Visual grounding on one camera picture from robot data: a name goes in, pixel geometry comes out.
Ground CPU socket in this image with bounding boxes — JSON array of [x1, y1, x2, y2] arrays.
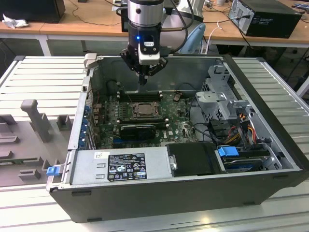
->
[[131, 100, 163, 119]]

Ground small black computer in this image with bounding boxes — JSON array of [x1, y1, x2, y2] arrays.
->
[[120, 0, 130, 33]]

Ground crumpled white paper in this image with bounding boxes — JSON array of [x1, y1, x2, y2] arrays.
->
[[1, 13, 29, 29]]

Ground metal socket cover frame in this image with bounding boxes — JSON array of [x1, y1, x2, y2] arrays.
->
[[132, 101, 162, 119]]

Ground blue disk carrier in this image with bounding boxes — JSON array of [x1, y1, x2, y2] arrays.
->
[[217, 145, 239, 160]]

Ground black plastic shroud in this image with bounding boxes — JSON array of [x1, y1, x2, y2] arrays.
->
[[166, 142, 218, 176]]

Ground yellow red power wires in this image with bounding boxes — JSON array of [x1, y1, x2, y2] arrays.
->
[[226, 124, 257, 145]]

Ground silver topped green CPU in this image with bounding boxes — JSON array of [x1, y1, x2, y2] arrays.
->
[[138, 104, 156, 116]]

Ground grey parts rack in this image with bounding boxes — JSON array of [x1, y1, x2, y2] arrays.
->
[[0, 98, 75, 188]]

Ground grey case latch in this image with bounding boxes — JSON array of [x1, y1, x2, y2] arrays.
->
[[83, 53, 98, 69]]

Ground black grey PC case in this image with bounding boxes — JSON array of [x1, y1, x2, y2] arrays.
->
[[45, 53, 309, 224]]

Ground green motherboard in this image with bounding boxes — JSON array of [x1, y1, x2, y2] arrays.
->
[[96, 91, 202, 150]]

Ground wooden desk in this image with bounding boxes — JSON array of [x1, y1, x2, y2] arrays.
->
[[0, 0, 145, 58], [201, 0, 309, 49]]

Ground blue plastic latch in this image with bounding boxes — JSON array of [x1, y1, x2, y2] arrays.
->
[[46, 166, 60, 177]]

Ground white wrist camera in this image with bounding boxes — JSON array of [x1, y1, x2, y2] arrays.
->
[[138, 39, 162, 66]]

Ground grey power supply unit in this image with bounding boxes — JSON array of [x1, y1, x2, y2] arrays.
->
[[69, 147, 175, 186]]

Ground black RAM slot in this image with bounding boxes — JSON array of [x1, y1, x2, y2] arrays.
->
[[118, 120, 169, 125], [119, 92, 162, 98], [119, 96, 163, 102], [117, 116, 169, 122]]

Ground black graphics card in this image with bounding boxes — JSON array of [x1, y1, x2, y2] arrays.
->
[[119, 124, 157, 140]]

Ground grey metal drive cage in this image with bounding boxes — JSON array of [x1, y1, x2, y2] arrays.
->
[[195, 64, 254, 123]]

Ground green RAM stick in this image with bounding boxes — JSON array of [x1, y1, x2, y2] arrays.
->
[[0, 158, 25, 167]]

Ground black box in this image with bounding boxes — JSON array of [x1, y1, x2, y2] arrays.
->
[[0, 0, 66, 24]]

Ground metal wire locking lever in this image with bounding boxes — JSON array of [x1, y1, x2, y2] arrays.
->
[[125, 89, 136, 107]]

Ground black PC tower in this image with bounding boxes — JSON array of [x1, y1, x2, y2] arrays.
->
[[227, 0, 303, 39]]

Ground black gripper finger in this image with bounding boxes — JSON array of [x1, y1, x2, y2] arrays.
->
[[120, 47, 144, 87], [143, 57, 169, 87]]

